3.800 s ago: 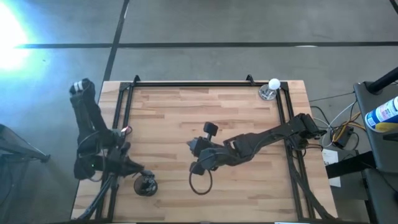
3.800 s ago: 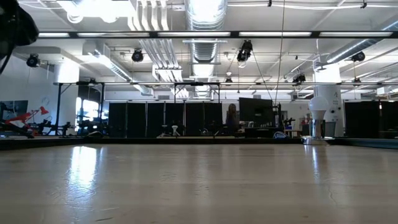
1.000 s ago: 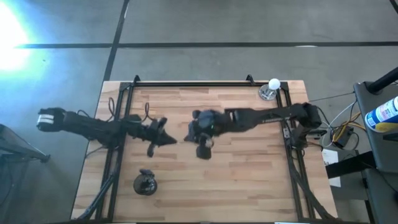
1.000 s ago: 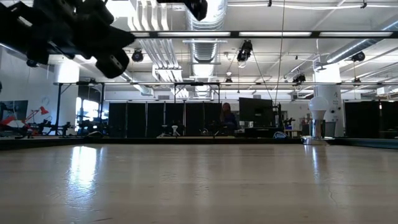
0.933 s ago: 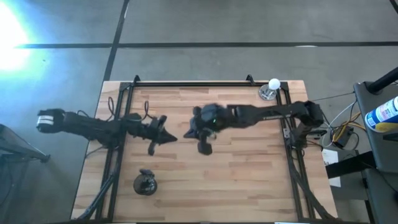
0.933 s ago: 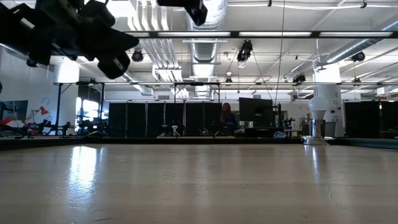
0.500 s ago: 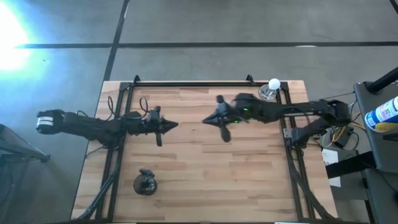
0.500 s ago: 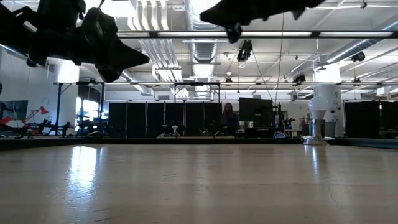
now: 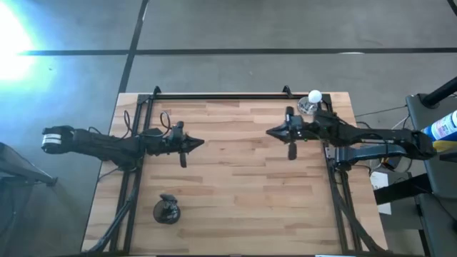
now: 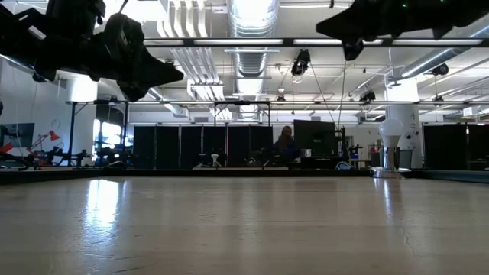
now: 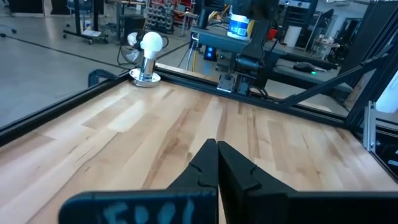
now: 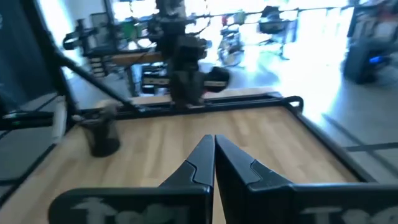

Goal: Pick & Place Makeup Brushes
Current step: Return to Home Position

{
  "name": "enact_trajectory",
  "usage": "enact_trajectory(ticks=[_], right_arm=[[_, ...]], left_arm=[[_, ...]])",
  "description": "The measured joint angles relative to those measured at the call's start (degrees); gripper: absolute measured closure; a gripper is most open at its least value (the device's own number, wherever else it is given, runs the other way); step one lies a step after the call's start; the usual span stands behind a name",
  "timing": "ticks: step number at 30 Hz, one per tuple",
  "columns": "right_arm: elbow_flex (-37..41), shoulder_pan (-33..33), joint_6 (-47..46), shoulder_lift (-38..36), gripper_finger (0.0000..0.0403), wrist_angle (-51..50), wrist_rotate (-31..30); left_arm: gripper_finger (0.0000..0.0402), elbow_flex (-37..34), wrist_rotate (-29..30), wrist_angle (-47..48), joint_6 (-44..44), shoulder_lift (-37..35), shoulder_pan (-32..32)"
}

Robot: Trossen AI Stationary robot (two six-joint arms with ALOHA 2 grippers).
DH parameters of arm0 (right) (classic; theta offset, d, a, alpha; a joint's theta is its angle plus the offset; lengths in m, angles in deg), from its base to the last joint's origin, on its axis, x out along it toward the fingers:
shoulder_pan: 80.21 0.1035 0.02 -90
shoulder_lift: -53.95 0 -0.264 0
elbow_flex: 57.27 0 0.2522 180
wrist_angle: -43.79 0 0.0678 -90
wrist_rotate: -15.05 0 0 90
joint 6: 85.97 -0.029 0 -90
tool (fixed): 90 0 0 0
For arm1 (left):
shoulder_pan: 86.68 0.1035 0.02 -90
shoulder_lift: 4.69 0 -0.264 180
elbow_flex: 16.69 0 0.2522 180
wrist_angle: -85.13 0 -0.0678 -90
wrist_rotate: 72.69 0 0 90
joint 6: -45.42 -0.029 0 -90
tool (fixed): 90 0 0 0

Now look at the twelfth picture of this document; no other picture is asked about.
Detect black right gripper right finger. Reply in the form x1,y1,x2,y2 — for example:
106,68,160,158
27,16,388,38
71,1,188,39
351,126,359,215
214,134,398,224

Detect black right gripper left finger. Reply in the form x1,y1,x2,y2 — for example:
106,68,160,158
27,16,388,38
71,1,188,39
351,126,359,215
48,134,215,224

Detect black brush holder cup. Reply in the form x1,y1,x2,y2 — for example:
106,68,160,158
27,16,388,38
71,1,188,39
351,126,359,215
78,113,121,158

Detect wooden workbench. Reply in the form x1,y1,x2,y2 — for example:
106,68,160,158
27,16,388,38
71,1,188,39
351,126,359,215
110,51,164,66

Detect black office chair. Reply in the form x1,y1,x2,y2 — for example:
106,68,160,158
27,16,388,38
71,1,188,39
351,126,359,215
257,5,292,60

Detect black equipment cart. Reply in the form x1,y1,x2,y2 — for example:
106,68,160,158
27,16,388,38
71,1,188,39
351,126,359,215
341,37,398,85

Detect dark side panel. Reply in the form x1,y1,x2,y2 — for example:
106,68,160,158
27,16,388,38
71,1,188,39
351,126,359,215
0,0,55,103

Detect black aluminium table frame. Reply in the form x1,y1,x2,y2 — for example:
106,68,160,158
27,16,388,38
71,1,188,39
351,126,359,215
0,0,379,208

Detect black camera bar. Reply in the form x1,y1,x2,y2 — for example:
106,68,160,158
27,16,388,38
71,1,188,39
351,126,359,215
0,110,55,131

